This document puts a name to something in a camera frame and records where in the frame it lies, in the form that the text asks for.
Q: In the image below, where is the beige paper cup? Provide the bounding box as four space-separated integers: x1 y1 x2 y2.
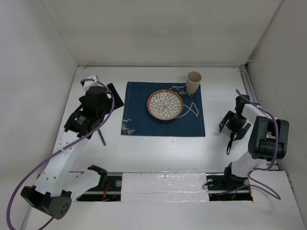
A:
186 71 202 94

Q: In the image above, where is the white foam block centre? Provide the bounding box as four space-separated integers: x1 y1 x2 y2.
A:
121 172 209 203

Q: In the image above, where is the black knife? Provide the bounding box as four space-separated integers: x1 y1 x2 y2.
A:
226 133 236 155

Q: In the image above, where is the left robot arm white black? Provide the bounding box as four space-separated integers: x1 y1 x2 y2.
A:
21 82 124 219

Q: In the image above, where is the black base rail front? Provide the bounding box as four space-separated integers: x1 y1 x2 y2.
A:
76 171 254 202

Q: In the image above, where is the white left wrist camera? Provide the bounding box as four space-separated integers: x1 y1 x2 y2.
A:
80 74 99 92

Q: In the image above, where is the floral plate with orange rim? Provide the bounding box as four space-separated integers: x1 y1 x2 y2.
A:
147 90 184 121

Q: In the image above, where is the fork with green handle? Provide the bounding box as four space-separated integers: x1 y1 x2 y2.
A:
97 129 106 146

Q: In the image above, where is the dark blue cloth placemat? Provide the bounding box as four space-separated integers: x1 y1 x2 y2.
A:
121 82 205 137

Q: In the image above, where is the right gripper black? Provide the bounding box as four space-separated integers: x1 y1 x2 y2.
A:
219 110 252 140

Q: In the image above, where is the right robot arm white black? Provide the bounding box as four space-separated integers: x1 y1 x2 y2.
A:
219 94 289 191

